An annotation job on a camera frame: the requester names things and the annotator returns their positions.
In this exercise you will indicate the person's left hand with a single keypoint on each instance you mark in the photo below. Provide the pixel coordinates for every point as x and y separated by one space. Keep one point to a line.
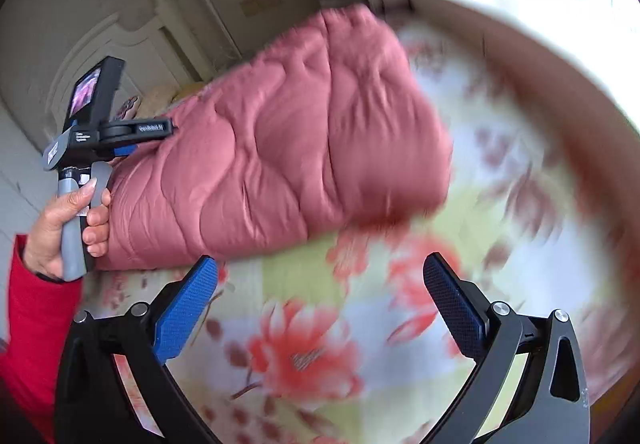
50 234

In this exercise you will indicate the pink quilted jacket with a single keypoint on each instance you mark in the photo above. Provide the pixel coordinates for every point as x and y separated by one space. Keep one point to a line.
280 149

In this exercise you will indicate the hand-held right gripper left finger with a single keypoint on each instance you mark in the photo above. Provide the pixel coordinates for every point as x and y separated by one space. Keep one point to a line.
185 309

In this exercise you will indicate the white wooden headboard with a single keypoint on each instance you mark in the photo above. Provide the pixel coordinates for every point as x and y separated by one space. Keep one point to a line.
150 49

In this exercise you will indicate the floral bed sheet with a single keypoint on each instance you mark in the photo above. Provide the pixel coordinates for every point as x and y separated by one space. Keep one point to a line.
350 314

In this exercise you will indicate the person's left forearm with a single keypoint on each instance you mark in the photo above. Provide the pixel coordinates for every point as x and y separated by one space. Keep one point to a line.
35 334

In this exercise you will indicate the wooden bed frame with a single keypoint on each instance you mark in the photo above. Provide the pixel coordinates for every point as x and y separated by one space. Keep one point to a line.
550 44

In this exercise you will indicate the thin white pole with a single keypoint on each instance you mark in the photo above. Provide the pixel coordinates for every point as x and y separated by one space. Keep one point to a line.
215 19

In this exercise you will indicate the beige wall socket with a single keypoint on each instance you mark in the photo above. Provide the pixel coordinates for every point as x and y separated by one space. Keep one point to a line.
260 3

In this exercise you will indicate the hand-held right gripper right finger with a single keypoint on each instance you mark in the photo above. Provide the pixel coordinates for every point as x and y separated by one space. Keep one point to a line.
457 309

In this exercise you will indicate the purple patterned pillow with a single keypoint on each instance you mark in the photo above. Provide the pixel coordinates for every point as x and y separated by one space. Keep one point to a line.
127 107

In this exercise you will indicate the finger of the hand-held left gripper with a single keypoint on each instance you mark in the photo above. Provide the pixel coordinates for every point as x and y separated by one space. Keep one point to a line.
150 128
124 151

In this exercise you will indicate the beige pillow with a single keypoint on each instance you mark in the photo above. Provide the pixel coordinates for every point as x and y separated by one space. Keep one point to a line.
170 95

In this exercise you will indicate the white wardrobe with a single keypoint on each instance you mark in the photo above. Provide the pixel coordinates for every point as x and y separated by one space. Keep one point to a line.
20 184

